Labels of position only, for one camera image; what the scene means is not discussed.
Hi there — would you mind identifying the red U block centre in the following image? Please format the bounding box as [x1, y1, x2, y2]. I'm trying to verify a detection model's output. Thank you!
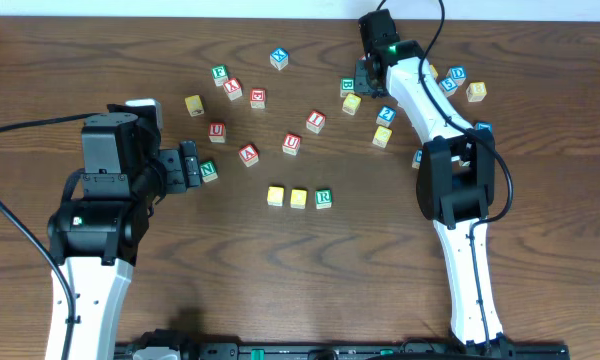
[282, 133, 301, 156]

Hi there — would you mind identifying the blue P block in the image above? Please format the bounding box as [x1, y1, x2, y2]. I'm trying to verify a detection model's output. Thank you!
[412, 149, 423, 169]

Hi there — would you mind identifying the blue 2 block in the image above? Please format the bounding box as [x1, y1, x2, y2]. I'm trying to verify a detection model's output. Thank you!
[376, 106, 396, 128]

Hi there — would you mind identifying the green B block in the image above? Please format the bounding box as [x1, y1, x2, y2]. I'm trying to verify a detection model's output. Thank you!
[339, 78, 355, 98]

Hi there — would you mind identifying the yellow block near R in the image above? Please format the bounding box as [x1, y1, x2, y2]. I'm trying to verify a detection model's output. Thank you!
[372, 125, 393, 148]

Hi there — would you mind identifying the blue X block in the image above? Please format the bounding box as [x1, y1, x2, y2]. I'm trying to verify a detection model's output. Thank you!
[269, 48, 289, 70]

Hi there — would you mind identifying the green N block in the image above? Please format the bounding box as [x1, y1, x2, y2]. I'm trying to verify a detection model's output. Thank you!
[200, 160, 218, 183]

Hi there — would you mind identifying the red I block centre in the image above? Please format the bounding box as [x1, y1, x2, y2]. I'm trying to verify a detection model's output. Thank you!
[306, 111, 326, 134]

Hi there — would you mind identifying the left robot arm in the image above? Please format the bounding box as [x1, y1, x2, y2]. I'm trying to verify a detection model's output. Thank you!
[45, 99, 202, 359]

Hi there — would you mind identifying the yellow 8 block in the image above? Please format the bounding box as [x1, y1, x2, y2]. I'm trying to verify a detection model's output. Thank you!
[466, 82, 487, 103]

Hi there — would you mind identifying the green F block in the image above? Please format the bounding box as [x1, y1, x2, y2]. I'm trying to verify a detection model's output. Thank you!
[211, 64, 229, 87]

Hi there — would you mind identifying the yellow block far left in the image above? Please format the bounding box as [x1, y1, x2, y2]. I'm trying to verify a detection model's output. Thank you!
[184, 95, 204, 117]

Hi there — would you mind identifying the red U block left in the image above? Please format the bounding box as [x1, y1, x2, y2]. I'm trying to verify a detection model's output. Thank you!
[208, 123, 227, 143]

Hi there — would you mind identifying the red A block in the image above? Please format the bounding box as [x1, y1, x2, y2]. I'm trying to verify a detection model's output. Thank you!
[239, 144, 259, 167]

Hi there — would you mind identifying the red E block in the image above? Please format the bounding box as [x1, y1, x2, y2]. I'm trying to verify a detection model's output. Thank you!
[250, 88, 266, 109]

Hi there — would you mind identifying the yellow C block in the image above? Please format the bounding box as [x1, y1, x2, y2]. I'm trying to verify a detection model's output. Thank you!
[267, 186, 285, 207]

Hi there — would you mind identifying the blue d block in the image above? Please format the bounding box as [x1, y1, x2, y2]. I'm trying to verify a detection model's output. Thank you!
[446, 66, 467, 86]
[474, 122, 493, 132]

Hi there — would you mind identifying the red X block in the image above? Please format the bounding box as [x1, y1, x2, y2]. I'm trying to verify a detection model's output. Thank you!
[223, 78, 243, 101]

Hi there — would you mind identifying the blue D block right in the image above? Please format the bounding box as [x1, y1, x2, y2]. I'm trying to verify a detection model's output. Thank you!
[474, 122, 493, 132]

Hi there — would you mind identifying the blue D block top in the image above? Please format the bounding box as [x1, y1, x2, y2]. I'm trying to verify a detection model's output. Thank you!
[446, 66, 467, 86]

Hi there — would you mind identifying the blue 5 block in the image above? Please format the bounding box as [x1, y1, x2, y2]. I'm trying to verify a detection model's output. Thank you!
[439, 77, 458, 97]

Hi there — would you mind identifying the yellow block near B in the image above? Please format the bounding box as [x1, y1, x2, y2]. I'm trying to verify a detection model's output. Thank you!
[342, 93, 361, 115]

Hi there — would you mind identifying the red u block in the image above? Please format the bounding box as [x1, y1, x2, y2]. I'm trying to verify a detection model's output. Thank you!
[208, 123, 227, 143]
[282, 133, 301, 156]

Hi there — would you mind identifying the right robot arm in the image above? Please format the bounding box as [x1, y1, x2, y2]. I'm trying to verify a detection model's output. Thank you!
[355, 9, 505, 353]

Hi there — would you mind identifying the yellow block top right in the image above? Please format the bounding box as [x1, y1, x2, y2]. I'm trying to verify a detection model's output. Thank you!
[429, 64, 438, 80]

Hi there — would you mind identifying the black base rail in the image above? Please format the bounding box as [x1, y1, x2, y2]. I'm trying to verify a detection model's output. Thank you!
[113, 330, 571, 360]

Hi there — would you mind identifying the green R block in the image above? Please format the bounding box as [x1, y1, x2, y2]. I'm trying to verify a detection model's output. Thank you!
[315, 189, 333, 209]

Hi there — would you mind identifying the yellow O block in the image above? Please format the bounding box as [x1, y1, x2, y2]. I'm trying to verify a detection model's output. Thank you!
[290, 189, 308, 209]

